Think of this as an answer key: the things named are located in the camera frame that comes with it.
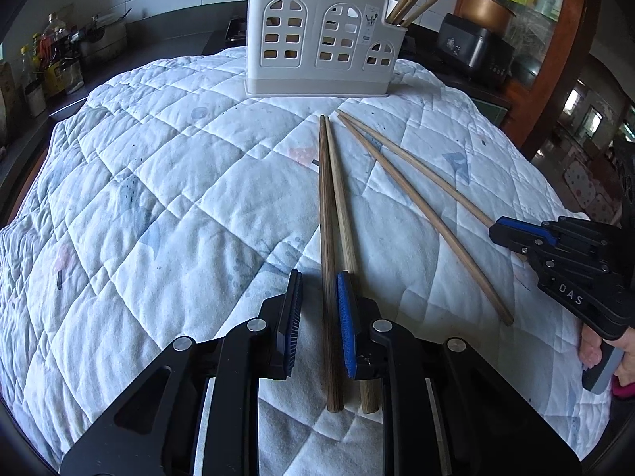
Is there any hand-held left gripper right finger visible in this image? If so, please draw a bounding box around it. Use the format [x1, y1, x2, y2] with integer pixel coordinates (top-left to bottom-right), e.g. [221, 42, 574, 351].
[336, 272, 582, 476]

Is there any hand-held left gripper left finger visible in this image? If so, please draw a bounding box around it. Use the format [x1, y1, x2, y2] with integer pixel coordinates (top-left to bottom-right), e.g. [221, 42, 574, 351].
[60, 270, 303, 476]

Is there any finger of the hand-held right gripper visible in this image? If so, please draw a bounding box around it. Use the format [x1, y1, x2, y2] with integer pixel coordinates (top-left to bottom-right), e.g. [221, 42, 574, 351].
[497, 215, 565, 247]
[489, 227, 545, 259]

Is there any dark wooden chopstick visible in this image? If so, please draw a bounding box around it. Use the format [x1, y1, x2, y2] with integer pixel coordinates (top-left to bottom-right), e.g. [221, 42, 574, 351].
[325, 116, 381, 415]
[319, 115, 344, 413]

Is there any white plastic chopstick holder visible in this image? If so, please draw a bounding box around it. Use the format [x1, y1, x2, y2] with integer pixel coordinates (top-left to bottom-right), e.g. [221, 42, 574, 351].
[245, 0, 408, 98]

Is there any person's right hand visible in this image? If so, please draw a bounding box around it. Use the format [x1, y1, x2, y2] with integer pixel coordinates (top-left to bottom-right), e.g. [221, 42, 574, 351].
[578, 324, 635, 388]

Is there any pastel foam play fence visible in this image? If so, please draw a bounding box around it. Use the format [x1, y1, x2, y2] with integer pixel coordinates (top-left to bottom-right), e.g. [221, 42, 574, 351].
[563, 159, 621, 231]

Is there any white quilted cloth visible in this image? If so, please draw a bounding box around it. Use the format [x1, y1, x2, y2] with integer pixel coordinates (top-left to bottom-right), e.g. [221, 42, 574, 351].
[0, 44, 613, 476]

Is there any black kitchen appliance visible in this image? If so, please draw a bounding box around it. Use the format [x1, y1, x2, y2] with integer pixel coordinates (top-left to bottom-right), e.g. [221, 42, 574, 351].
[437, 12, 516, 91]

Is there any wooden glass-door cabinet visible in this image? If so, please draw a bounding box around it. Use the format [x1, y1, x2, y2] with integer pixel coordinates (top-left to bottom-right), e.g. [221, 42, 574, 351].
[454, 0, 603, 159]

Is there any copper pot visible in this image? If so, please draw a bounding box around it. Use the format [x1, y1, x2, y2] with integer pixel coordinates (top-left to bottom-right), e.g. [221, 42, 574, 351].
[455, 0, 517, 35]

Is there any black gas stove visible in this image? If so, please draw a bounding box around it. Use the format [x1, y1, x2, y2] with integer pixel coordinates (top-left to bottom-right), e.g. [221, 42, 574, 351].
[213, 16, 251, 50]

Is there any dark sauce bottle yellow label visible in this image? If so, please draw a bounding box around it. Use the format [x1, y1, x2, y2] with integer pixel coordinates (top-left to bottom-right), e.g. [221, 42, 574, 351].
[44, 62, 70, 97]

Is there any white seasoning jar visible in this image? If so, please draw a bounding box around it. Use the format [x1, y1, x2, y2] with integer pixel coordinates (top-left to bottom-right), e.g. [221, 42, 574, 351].
[24, 82, 48, 118]

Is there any metal pot with tools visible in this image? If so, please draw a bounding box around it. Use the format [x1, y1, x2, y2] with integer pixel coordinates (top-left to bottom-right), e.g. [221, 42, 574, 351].
[74, 7, 132, 58]

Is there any clear oil bottle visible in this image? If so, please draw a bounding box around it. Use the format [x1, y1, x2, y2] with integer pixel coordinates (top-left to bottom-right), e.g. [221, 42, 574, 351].
[40, 12, 70, 67]

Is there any yellow-capped bottle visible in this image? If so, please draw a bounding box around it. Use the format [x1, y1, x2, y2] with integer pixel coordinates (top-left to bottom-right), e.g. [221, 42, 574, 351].
[29, 32, 45, 75]

